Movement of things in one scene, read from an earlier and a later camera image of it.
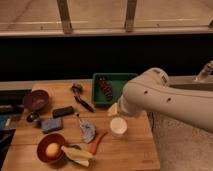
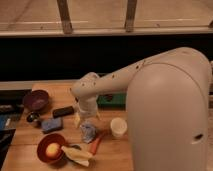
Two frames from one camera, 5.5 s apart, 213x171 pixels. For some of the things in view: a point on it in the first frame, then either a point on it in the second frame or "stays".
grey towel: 88,131 stays
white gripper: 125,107 -> 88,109
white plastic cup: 118,126 stays
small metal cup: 33,117 stays
